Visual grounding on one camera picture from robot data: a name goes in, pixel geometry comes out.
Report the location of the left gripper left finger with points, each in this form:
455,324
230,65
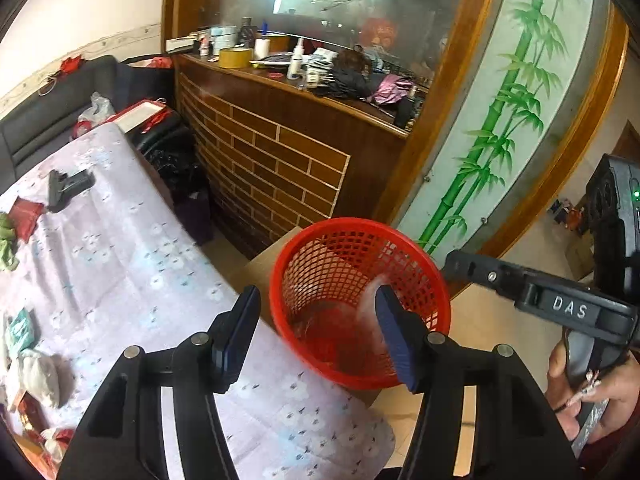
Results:
121,433

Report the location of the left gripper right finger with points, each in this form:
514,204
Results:
516,433

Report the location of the red clear plastic wrapper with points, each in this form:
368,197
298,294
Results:
338,332

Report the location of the person's right hand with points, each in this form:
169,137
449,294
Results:
620,389

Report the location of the red purple wrapper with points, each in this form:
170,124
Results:
43,446

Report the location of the teal tissue pack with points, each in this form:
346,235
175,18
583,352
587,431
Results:
20,333

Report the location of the floral purple tablecloth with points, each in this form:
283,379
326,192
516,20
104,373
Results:
116,268

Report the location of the green cloth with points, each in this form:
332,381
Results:
8,240

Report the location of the red packet near cloth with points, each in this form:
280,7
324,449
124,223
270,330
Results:
24,214

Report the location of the red plastic mesh basket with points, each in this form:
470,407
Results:
321,297

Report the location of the bamboo painted glass panel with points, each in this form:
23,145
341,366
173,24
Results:
514,114

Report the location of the wooden brick-pattern cabinet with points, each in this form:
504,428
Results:
276,156

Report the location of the black leather sofa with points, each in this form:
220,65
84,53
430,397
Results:
43,123

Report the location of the red white gift box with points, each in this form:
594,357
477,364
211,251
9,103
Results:
136,115

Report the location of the clear plastic bag on sofa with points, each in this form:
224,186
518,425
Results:
96,114

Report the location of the white spray bottle on cabinet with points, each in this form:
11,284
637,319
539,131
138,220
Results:
296,60

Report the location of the yellow tape roll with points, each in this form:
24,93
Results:
235,58

